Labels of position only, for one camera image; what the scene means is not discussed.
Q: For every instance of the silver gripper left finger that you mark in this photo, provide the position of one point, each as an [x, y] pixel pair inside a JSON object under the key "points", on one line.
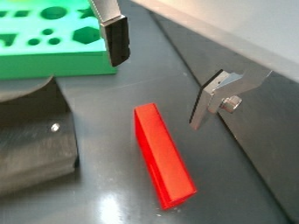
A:
{"points": [[114, 28]]}

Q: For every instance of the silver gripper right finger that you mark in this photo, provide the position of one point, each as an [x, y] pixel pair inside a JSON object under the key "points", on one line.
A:
{"points": [[220, 93]]}

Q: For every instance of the red double-square block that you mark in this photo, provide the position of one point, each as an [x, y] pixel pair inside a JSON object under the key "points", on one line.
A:
{"points": [[173, 181]]}

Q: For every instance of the green shape-sorter board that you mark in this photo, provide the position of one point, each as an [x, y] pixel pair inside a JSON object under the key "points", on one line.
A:
{"points": [[50, 37]]}

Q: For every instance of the black curved holder stand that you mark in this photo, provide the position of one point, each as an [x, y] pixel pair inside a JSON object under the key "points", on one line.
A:
{"points": [[38, 137]]}

